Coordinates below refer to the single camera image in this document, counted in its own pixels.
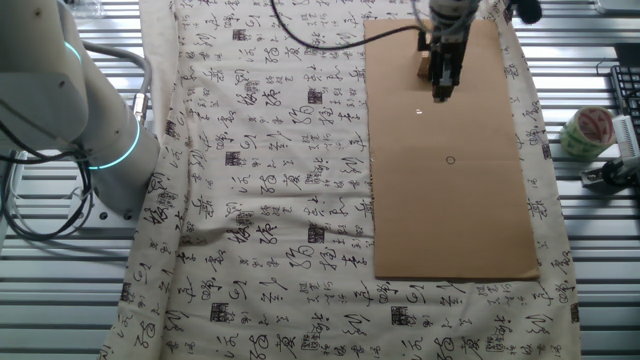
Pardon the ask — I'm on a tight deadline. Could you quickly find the cream calligraphy print cloth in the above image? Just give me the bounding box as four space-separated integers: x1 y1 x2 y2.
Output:
97 0 582 360

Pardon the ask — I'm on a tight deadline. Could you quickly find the grey base hose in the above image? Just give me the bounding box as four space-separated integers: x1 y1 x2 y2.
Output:
79 40 154 126

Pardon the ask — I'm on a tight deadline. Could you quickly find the grey finned exterior camera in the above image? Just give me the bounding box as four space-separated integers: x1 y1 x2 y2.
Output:
612 114 640 161

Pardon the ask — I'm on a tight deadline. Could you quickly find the clear tape roll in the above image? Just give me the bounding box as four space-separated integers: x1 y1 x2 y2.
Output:
558 105 617 162

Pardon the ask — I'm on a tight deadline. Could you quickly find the round black camera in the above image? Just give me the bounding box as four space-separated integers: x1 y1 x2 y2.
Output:
510 0 544 25

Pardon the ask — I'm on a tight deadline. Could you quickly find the long black cable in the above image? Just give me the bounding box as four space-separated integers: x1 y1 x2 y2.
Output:
269 0 431 51

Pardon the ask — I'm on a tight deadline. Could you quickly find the black keyboard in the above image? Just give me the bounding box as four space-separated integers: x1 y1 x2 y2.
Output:
609 64 640 146

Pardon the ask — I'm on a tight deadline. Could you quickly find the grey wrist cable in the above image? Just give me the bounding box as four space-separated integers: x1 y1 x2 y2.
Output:
410 0 481 39

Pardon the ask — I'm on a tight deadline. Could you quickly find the brown cardboard sheet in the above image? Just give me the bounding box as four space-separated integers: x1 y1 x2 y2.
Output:
363 18 542 281

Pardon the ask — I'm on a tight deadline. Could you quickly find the light wooden block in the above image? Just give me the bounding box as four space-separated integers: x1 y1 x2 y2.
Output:
416 49 432 79

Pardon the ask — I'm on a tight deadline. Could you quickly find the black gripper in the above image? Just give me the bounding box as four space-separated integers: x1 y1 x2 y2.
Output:
417 29 472 104

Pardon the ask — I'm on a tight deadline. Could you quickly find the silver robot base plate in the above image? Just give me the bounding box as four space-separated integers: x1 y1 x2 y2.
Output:
13 164 144 232

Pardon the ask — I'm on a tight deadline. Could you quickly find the grey flat device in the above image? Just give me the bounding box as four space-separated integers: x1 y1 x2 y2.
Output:
594 0 640 15

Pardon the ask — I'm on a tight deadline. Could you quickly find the clear plastic item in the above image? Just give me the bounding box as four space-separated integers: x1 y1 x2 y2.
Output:
64 0 107 19

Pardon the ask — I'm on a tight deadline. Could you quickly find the black base cable loop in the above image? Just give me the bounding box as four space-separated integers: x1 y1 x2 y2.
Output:
0 119 96 244

